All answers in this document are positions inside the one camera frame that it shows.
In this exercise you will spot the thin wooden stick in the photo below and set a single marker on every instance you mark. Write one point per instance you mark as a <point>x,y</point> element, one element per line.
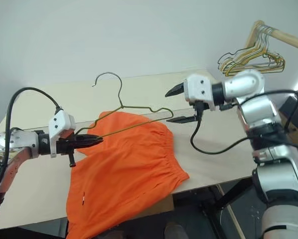
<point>232,214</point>

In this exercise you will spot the wooden hanging rod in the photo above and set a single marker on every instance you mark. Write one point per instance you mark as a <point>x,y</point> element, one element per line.
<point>286,36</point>

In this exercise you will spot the orange shorts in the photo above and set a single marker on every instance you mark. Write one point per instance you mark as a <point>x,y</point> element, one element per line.
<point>124,169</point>

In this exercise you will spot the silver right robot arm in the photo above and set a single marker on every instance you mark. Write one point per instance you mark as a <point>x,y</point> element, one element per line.
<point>271,154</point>

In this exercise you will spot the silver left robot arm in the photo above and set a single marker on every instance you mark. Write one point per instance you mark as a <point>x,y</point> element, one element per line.
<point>17,143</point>

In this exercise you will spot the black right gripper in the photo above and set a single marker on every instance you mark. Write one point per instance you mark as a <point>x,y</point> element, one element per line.
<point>198,107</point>

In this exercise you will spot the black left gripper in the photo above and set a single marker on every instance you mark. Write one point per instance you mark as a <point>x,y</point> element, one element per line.
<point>64,146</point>

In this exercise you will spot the dark rounded shape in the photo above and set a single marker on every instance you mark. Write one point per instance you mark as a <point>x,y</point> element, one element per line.
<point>175,230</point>

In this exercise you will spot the black table leg frame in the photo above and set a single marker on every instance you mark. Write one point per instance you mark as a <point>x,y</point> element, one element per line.
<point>221,201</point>

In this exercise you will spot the black box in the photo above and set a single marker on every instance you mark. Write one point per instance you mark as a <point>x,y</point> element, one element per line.
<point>292,112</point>

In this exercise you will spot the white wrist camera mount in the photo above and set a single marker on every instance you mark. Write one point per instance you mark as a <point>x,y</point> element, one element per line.
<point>197,87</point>
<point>61,122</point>

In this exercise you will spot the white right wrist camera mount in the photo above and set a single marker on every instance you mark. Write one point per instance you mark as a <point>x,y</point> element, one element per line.
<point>197,87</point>

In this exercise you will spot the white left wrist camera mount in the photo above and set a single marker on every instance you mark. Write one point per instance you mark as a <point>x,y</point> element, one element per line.
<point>61,122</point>

